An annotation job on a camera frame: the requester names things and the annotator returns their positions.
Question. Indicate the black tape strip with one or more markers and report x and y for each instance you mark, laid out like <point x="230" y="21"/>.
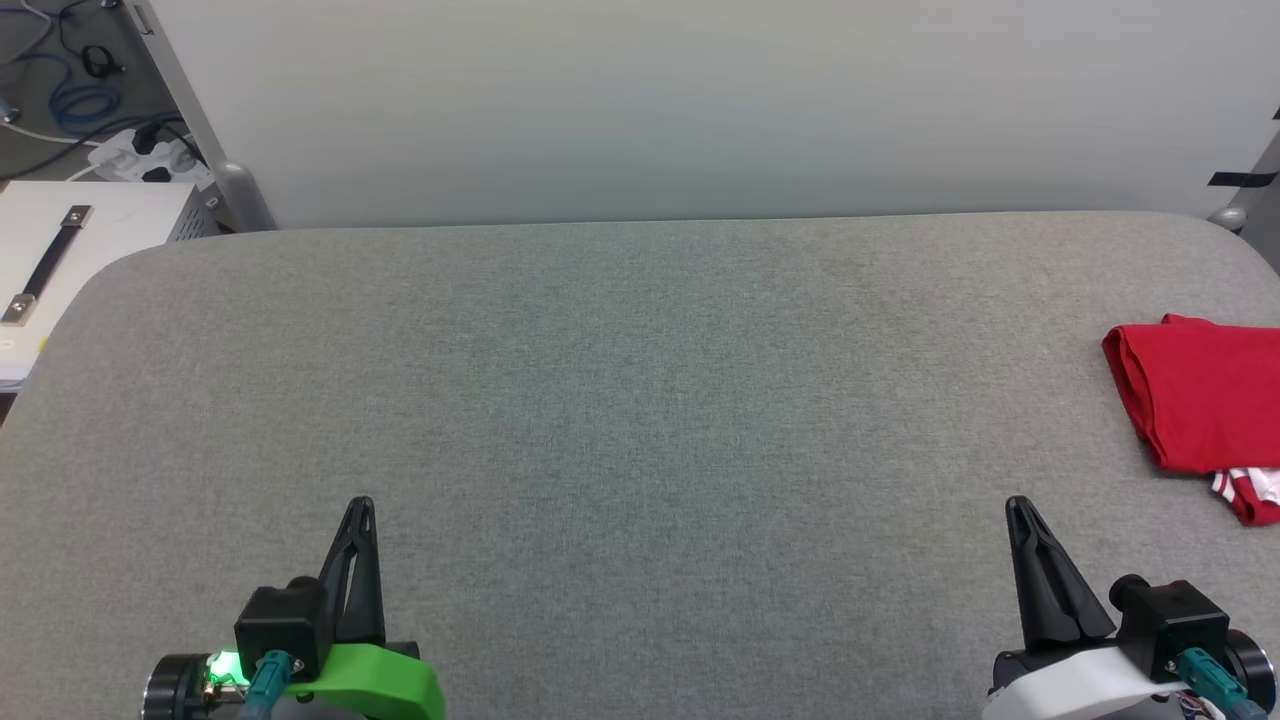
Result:
<point x="1240" y="179"/>

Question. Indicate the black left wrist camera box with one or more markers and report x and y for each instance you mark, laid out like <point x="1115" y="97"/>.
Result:
<point x="280" y="625"/>

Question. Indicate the black power plug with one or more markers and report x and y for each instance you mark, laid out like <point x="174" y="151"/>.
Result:
<point x="145" y="140"/>

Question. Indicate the white metal case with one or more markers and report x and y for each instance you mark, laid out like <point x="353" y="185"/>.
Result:
<point x="120" y="225"/>

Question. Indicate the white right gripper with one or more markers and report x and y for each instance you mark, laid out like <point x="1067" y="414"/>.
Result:
<point x="1070" y="690"/>

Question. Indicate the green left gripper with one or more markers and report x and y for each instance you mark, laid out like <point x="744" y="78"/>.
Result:
<point x="390" y="680"/>

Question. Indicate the white power strip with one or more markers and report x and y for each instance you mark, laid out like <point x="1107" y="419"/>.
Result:
<point x="115" y="160"/>

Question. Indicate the red and white jersey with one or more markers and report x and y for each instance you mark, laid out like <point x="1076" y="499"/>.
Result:
<point x="1200" y="395"/>

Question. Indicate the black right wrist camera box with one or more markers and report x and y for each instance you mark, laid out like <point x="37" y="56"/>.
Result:
<point x="1170" y="625"/>

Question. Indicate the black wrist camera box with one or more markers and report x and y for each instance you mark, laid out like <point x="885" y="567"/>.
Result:
<point x="1170" y="625"/>
<point x="280" y="625"/>

